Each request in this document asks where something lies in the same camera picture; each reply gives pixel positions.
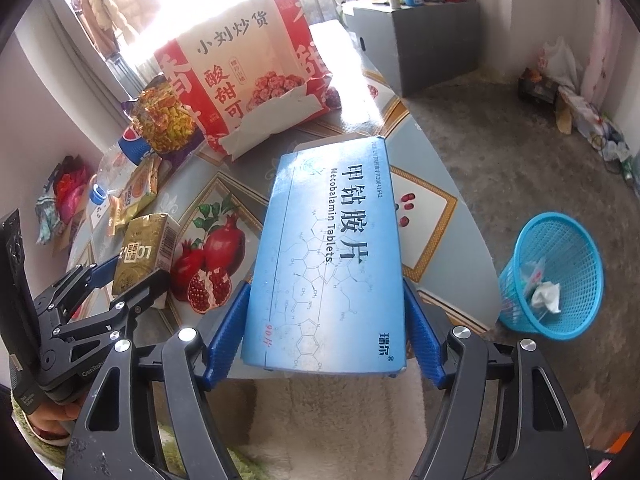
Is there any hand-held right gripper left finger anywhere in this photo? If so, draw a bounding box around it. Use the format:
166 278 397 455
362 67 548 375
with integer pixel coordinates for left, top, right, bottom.
62 280 251 480

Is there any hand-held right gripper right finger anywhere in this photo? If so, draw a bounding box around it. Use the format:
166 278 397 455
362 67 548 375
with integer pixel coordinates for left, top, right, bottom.
402 277 586 480

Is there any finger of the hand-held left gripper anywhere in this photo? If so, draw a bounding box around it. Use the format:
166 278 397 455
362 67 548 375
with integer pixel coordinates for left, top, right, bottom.
35 256 123 321
50 267 171 356

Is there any gold carton box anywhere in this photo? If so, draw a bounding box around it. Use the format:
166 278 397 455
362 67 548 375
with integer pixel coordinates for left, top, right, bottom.
111 212 181 308

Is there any golden yellow snack wrapper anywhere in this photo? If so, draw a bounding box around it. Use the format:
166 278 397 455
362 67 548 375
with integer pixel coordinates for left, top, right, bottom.
122 156 162 211

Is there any blue medicine box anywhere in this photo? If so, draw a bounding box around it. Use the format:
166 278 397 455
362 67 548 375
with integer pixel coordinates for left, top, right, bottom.
241 135 406 376

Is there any blue label plastic soda bottle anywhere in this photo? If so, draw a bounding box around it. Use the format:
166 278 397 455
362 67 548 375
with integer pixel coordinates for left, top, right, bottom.
89 125 153 206

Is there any blue plastic wastebasket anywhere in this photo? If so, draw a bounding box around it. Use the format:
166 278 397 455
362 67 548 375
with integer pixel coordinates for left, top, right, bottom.
497 212 605 341

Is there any person's left hand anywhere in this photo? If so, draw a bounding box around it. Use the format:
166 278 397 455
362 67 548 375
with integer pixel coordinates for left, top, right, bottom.
20 400 83 443

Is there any small yellow snack wrapper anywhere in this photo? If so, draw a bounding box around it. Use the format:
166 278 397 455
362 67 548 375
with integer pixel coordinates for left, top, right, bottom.
106 195 133 239

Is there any teal patterned cloth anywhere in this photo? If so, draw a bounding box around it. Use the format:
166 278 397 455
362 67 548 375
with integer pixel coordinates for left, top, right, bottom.
36 195 61 246

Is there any pink plastic bag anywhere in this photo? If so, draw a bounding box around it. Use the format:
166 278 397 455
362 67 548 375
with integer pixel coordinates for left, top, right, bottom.
52 157 92 223

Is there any fruit print tablecloth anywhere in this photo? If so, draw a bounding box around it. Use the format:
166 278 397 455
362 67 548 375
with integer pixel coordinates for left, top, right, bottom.
65 22 501 376

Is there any beige fluffy blanket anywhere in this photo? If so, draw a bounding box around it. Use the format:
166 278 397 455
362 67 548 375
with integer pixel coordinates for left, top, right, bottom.
240 374 436 480

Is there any green fluffy cloth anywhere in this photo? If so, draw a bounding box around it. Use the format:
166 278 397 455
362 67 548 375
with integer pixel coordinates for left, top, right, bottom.
160 422 263 480

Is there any white paper towel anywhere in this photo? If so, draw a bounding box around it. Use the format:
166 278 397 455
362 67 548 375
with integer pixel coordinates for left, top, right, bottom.
530 281 562 315

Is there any clear bag of snacks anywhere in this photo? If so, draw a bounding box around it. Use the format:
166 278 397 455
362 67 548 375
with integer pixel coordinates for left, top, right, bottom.
122 75 201 173

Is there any red white snack bag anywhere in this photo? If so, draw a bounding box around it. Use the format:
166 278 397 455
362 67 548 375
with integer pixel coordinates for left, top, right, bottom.
152 0 335 163

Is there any beige puffer jacket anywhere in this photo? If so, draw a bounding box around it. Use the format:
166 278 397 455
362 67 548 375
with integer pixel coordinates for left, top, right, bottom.
82 0 161 56

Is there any brown cardboard sheet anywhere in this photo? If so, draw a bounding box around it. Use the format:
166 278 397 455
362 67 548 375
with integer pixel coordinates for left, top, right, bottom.
556 87 576 135

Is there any dark cardboard box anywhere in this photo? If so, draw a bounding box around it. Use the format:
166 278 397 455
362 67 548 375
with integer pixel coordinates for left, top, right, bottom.
517 67 558 103

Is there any grey cabinet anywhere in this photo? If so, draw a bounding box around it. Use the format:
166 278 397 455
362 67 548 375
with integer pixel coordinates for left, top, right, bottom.
345 0 483 96

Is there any white plastic bag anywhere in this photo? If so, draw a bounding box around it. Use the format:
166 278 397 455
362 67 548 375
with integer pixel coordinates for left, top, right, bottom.
540 36 583 86

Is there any pink wallpaper roll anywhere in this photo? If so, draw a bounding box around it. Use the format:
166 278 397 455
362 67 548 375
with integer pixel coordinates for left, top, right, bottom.
587 0 628 111

